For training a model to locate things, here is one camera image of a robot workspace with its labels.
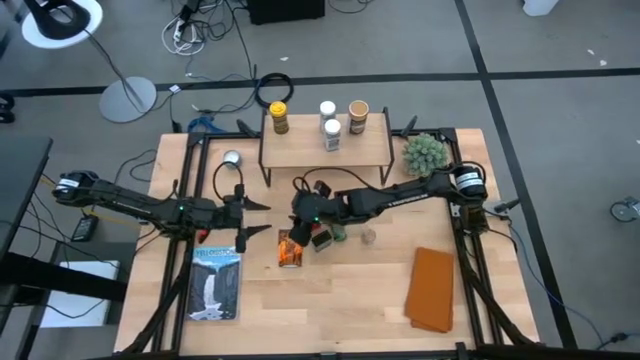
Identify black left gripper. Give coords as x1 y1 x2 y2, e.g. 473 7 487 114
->
232 183 274 254

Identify orange folded cloth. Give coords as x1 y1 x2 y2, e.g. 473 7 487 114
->
403 246 457 335

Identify yellow lid spice jar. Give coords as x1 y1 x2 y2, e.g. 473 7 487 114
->
268 100 291 135

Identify white floor object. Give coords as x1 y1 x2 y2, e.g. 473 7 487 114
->
521 0 560 17

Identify orange taco seasoning mix packet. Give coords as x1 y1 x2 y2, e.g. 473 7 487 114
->
277 228 305 269

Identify black floor lamp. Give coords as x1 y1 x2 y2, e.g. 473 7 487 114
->
20 0 158 124

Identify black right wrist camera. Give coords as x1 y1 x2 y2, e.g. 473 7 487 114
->
311 179 333 200

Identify green black pepper tin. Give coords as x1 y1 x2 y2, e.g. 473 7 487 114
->
311 227 335 253

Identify black floor cabinet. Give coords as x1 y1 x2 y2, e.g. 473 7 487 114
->
246 0 326 26

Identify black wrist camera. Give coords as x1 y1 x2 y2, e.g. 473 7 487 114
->
311 179 333 200
214 197 235 229

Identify Yellowstone waterfall book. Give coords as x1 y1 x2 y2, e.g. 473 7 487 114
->
185 245 243 322

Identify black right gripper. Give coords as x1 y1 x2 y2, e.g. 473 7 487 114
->
288 192 351 247

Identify wooden shelf black metal frame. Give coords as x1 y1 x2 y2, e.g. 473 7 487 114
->
257 105 396 188

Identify white floor box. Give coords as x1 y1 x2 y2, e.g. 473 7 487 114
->
39 259 121 329

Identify black coiled cable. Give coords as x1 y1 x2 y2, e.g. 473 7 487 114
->
254 72 295 109

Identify black floor plug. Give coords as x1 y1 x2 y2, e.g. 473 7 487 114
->
594 331 630 351

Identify everything bagel seasoning jar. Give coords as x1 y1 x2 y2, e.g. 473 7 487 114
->
319 100 338 132
323 118 343 153

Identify round silver tin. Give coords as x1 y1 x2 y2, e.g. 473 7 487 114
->
222 149 244 170

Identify green potted succulent plant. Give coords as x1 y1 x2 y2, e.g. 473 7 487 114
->
401 132 450 178

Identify blue cable bundle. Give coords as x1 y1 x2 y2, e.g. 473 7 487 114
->
187 115 227 135

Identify black power adapter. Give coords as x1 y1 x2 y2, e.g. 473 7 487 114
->
70 214 100 244

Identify grey caster wheel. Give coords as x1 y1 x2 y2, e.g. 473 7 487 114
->
608 195 640 223

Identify black chair wheels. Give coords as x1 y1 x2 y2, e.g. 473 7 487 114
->
0 93 16 125

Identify tan lid spice jar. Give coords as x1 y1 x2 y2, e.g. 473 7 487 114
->
347 99 371 136

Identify white power strip cables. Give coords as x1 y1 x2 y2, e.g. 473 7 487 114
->
160 13 207 57

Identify black side desk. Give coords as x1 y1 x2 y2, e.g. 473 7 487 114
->
0 135 129 360

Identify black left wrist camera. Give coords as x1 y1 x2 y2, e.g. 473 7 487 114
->
214 197 235 229

